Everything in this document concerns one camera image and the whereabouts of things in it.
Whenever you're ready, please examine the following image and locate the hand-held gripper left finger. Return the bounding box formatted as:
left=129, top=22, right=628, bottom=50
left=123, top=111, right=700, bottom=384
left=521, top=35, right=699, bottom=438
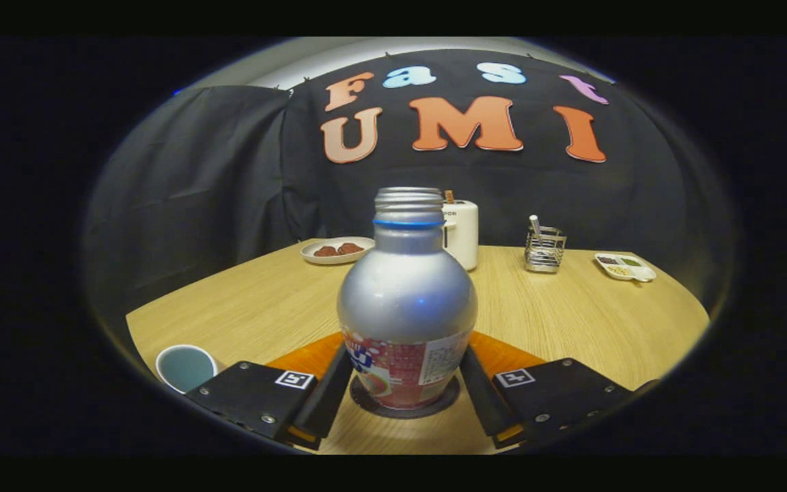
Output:
left=185, top=333, right=355, bottom=452

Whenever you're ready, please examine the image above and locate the white round plate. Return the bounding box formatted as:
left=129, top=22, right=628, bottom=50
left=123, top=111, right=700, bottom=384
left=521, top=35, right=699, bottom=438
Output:
left=300, top=236, right=376, bottom=265

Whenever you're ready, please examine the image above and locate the white divided condiment dish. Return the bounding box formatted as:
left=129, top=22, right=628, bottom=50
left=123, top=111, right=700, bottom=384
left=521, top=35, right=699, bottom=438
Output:
left=594, top=253, right=657, bottom=283

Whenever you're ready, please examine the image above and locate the wooden table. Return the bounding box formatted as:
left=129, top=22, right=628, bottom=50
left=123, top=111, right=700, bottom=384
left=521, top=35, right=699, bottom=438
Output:
left=125, top=238, right=710, bottom=455

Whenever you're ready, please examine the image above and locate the black backdrop cloth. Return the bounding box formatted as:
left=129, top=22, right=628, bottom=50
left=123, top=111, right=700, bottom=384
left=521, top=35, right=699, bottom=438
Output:
left=83, top=48, right=739, bottom=322

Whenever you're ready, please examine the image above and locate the metal wire utensil holder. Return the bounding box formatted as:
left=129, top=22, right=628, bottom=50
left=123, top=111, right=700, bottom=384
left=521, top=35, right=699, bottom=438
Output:
left=524, top=226, right=568, bottom=274

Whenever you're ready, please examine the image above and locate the silver juice bottle red label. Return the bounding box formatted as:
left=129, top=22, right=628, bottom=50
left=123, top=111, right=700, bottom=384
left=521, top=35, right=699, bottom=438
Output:
left=336, top=187, right=479, bottom=410

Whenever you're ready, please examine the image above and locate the white toaster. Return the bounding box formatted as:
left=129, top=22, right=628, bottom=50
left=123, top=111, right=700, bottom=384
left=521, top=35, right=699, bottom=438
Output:
left=441, top=200, right=480, bottom=271

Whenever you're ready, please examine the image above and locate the brown round coaster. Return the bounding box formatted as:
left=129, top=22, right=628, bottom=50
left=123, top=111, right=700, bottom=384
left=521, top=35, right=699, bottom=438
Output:
left=349, top=372, right=461, bottom=420

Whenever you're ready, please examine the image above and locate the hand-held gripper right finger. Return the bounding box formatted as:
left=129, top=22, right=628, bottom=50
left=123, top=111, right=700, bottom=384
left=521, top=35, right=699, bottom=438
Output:
left=458, top=333, right=661, bottom=450

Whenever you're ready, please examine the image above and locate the white cup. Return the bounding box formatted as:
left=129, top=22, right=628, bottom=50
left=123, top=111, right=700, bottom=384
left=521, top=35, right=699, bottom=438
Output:
left=155, top=344, right=219, bottom=395

